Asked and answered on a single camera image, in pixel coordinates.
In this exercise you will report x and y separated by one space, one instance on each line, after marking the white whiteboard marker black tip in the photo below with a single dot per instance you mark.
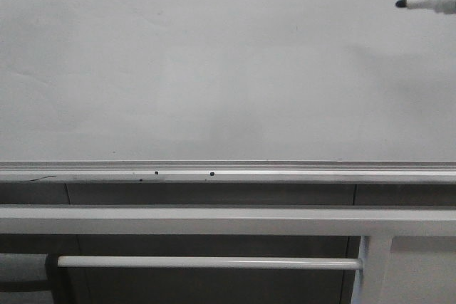
446 7

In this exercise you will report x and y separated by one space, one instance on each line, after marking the white whiteboard surface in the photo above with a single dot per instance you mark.
294 80

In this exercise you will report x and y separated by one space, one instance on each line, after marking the aluminium whiteboard tray rail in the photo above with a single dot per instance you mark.
229 171

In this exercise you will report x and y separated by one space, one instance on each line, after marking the white round metal bar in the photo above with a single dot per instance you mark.
346 264

